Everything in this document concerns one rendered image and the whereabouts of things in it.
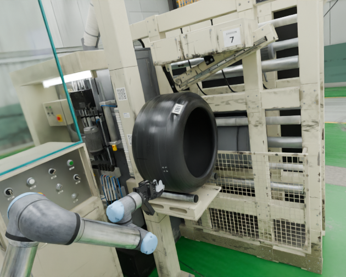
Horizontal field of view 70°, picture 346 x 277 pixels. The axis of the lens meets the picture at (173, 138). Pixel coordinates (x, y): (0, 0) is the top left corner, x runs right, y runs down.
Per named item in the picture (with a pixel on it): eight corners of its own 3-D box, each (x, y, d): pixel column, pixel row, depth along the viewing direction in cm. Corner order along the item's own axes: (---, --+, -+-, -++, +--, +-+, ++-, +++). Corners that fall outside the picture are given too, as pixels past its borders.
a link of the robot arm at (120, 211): (106, 222, 103) (103, 204, 102) (124, 211, 112) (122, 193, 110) (119, 227, 99) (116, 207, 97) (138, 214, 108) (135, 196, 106)
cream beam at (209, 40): (152, 66, 160) (148, 42, 156) (173, 63, 180) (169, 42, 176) (246, 48, 126) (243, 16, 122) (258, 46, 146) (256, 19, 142)
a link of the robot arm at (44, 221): (43, 205, 65) (163, 231, 98) (29, 196, 72) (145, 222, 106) (22, 250, 62) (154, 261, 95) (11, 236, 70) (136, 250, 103)
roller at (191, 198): (145, 194, 153) (145, 187, 153) (149, 194, 157) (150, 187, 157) (194, 203, 134) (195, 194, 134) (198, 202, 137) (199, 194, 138)
